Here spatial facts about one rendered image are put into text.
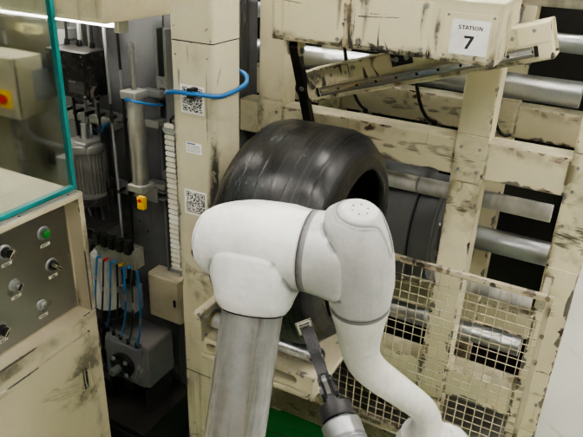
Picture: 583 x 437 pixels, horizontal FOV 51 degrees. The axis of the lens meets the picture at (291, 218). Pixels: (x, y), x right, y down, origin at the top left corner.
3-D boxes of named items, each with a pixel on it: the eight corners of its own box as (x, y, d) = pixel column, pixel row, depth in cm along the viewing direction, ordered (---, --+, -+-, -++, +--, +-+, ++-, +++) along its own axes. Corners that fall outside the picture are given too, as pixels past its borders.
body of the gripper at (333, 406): (319, 420, 130) (307, 381, 135) (326, 433, 136) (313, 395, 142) (353, 407, 130) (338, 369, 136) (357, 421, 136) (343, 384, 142)
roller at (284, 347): (218, 310, 178) (213, 326, 178) (210, 310, 174) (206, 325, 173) (327, 349, 163) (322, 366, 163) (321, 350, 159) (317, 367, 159)
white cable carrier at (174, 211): (171, 274, 187) (163, 122, 166) (181, 267, 191) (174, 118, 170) (183, 278, 185) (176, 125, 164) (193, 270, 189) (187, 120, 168)
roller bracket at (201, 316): (193, 340, 174) (192, 311, 170) (264, 277, 206) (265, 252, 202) (202, 344, 173) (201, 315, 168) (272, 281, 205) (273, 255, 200)
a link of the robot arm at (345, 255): (402, 281, 102) (324, 267, 107) (407, 188, 92) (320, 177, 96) (383, 335, 92) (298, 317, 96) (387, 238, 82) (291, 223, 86)
